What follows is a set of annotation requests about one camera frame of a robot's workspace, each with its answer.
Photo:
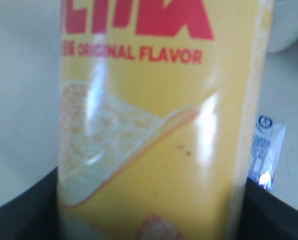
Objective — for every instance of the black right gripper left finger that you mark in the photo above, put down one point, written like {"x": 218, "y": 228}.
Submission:
{"x": 33, "y": 214}

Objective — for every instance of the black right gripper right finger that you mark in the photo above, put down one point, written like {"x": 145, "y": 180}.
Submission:
{"x": 265, "y": 217}

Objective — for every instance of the yellow chips can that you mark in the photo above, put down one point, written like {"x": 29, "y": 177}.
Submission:
{"x": 158, "y": 106}

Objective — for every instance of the blue white milk carton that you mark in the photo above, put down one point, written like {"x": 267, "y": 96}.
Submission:
{"x": 266, "y": 149}

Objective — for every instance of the cream bin with circle mark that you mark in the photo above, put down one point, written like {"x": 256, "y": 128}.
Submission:
{"x": 285, "y": 26}

